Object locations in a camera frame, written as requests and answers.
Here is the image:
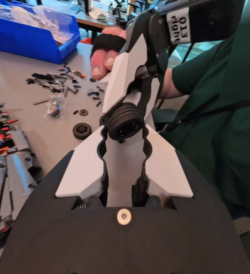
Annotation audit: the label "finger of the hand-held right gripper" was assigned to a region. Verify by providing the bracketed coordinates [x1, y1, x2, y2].
[137, 75, 161, 130]
[102, 33, 148, 114]

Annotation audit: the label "clear bag of small parts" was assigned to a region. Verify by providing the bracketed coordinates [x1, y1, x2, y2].
[45, 94, 65, 118]

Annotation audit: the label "toy wheel with tire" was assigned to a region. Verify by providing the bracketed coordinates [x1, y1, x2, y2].
[105, 102, 145, 142]

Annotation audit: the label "pile of grey toy bricks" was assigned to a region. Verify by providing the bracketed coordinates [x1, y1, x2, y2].
[26, 72, 82, 98]

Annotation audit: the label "grey toy car model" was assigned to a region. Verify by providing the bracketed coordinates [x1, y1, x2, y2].
[0, 103, 43, 252]

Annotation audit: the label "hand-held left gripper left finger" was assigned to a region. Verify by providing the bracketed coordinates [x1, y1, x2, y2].
[55, 125, 108, 202]

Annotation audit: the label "wooden office desk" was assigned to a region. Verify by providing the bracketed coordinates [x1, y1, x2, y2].
[76, 17, 108, 30]

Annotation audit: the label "black strap with metal clip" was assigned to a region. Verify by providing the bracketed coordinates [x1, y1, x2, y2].
[159, 99, 250, 133]

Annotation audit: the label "small assembly with orange connector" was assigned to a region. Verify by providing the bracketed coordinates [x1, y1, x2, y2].
[68, 70, 86, 79]

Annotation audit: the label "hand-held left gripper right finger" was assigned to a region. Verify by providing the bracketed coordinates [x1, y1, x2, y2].
[142, 124, 194, 198]

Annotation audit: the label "grey plate brick assembly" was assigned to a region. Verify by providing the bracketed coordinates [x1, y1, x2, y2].
[86, 86, 106, 101]

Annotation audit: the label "blue plastic bin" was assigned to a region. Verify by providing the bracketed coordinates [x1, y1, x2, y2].
[0, 0, 81, 65]

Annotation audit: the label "black rubber toy tire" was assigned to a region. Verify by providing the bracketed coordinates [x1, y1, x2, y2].
[73, 123, 92, 140]

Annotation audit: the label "clear plastic bags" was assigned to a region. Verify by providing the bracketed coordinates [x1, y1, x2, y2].
[0, 2, 74, 42]

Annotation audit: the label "person's right hand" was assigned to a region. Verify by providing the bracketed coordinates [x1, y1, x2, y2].
[90, 27, 127, 81]

